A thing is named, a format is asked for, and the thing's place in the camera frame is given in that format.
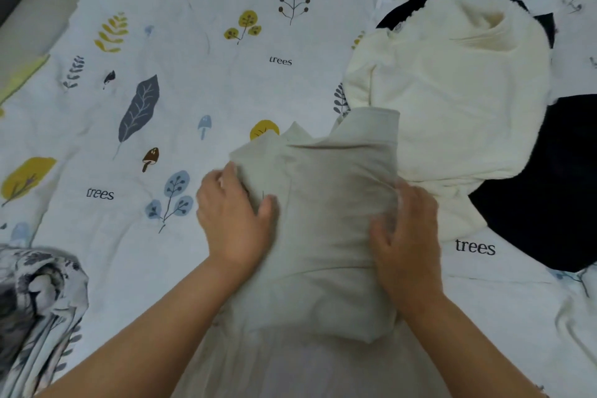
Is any person's left hand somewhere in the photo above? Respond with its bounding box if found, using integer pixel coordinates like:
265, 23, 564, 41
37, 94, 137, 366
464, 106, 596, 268
195, 161, 280, 273

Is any person's right hand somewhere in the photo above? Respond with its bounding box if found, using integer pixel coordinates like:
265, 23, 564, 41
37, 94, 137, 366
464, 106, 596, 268
369, 180, 445, 319

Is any beige garment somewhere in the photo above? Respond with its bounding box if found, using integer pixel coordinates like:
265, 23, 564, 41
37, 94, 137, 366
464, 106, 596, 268
228, 108, 403, 345

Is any person's left forearm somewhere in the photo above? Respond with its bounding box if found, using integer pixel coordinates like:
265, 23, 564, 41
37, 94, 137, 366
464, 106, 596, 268
36, 255, 269, 398

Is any person's right forearm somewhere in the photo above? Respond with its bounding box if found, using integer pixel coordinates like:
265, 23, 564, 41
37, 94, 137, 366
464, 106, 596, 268
394, 289, 550, 398

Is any cream knit sweater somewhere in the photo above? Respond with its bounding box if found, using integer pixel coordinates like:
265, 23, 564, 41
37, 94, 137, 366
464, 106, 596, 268
343, 0, 554, 243

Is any white leaf print bed sheet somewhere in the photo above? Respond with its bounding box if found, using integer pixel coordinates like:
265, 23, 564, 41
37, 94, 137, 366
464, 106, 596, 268
0, 0, 597, 398

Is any black garment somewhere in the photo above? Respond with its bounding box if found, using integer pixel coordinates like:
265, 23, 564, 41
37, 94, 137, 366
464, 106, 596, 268
375, 0, 597, 273

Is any crumpled white cloth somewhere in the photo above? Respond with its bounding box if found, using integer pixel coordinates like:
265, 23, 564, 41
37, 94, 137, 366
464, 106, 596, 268
554, 264, 597, 368

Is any grey floral patterned cloth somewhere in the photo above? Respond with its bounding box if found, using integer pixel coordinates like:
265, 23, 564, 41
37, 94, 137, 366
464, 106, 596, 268
0, 244, 90, 398

